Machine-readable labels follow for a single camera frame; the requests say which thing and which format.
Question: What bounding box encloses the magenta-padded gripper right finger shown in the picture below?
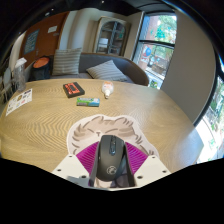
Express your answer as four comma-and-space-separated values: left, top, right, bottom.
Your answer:
124, 141, 172, 188

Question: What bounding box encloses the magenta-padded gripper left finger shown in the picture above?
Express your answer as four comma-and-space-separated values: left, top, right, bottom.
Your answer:
52, 142, 101, 188

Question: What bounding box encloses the black computer mouse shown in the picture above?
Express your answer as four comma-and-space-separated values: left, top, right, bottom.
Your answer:
96, 134, 127, 183

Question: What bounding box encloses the cat-shaped mouse pad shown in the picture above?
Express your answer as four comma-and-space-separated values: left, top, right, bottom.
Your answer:
66, 114, 159, 189

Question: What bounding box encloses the small green pack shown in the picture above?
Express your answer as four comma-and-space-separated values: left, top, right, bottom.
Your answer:
76, 96, 101, 108

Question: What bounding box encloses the flat black and red box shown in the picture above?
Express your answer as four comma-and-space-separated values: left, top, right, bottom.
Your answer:
62, 81, 86, 99

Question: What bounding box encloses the dark-framed window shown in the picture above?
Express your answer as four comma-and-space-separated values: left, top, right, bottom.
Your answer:
132, 12, 178, 90
196, 63, 224, 164

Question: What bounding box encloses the white sticker sheet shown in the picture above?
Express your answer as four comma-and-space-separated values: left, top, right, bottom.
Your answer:
5, 88, 34, 117

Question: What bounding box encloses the small white tube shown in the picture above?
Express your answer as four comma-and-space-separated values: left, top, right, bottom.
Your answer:
101, 80, 115, 100

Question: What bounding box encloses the flat-lying striped cushion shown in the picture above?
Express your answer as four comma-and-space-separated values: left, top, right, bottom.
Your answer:
85, 59, 129, 83

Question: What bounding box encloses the black and orange backpack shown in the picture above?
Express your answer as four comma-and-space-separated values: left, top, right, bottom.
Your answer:
31, 55, 53, 81

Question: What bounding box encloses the square striped cushion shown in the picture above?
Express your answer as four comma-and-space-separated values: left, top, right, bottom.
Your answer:
51, 47, 83, 77

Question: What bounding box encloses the grey sofa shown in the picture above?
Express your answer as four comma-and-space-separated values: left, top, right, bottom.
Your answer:
28, 52, 150, 87

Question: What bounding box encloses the brown wooden door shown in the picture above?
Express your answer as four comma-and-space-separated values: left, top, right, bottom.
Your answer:
18, 10, 70, 69

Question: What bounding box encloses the blue poster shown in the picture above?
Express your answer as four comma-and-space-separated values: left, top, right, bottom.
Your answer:
22, 29, 40, 56

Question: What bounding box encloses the wooden glass-door cabinet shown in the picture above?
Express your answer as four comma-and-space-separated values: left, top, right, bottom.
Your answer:
93, 16, 132, 57

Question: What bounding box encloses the small white door sign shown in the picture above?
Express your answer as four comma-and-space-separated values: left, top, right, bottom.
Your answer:
47, 25, 59, 34

